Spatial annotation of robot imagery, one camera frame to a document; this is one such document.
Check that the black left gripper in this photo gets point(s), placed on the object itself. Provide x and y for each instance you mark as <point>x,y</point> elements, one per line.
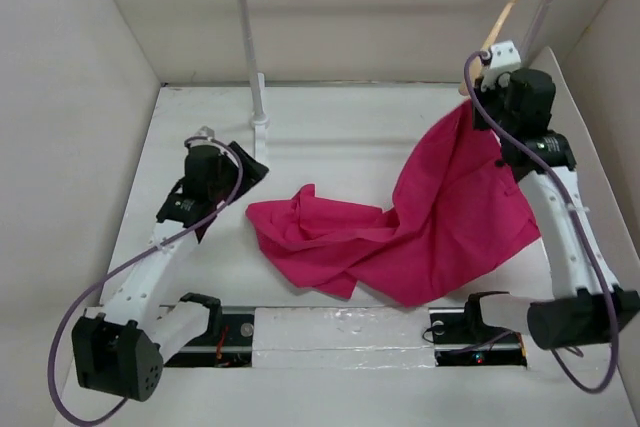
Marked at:
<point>252,172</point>

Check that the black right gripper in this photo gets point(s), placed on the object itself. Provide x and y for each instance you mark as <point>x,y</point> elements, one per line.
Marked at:
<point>503,85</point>

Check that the pink trousers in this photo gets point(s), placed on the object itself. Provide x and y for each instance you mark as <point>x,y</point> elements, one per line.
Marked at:
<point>457,214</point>

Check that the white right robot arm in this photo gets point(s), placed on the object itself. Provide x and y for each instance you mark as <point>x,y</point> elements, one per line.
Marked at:
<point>588,306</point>

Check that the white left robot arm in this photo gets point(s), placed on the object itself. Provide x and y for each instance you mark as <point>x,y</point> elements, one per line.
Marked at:
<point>123,348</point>

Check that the beige wooden hanger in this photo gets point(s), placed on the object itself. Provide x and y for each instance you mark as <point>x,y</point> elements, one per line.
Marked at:
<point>476,65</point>

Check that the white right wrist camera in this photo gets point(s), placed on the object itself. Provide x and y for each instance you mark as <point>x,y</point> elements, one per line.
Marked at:
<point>503,58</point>

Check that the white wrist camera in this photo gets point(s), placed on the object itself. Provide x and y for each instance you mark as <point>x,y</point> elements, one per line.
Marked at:
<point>503,58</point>
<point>204,134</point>

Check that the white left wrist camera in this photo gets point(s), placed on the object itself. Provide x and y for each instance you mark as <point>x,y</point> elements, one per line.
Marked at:
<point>204,134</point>

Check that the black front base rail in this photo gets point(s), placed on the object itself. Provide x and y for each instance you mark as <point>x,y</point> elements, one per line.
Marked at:
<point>369,338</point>

